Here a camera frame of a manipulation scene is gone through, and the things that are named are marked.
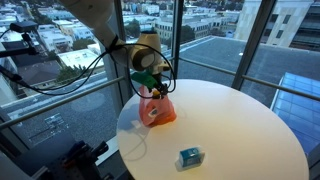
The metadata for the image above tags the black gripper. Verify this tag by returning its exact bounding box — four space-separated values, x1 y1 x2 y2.
149 70 170 100

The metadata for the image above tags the dark bottle with yellow lid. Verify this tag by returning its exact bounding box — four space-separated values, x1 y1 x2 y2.
152 89 162 101

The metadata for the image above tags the orange plastic bag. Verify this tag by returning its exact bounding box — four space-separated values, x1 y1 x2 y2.
138 84 178 128

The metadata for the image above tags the white Pantene bottle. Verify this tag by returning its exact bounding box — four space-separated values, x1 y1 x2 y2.
147 106 162 118

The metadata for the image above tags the blue Mentos gum container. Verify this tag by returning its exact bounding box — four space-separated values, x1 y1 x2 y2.
175 144 206 172

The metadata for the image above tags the black clamp stand with orange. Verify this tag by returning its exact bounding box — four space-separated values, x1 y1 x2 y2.
43 139 111 180

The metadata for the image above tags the metal window railing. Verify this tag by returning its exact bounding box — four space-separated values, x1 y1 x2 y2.
0 57 174 130
178 57 320 102

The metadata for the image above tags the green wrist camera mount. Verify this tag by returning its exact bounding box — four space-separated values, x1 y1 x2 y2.
130 70 159 90

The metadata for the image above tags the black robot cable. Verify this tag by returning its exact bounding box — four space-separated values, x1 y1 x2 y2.
0 42 177 100

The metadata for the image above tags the black camera on stand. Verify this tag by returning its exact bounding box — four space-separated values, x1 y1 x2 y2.
0 20 39 58

